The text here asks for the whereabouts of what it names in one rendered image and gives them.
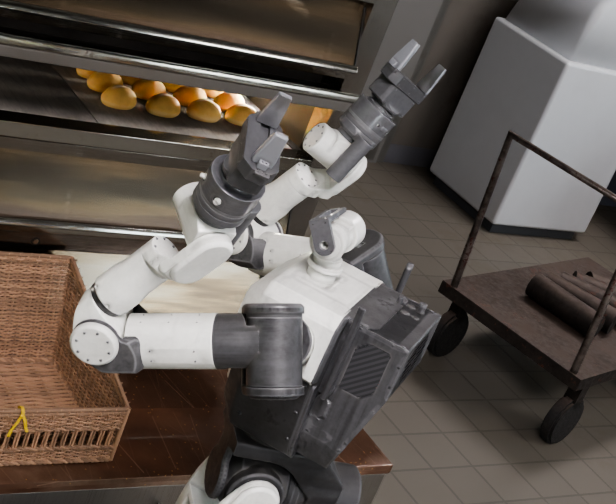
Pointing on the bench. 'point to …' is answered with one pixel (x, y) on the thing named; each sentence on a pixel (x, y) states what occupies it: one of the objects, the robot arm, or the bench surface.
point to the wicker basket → (91, 422)
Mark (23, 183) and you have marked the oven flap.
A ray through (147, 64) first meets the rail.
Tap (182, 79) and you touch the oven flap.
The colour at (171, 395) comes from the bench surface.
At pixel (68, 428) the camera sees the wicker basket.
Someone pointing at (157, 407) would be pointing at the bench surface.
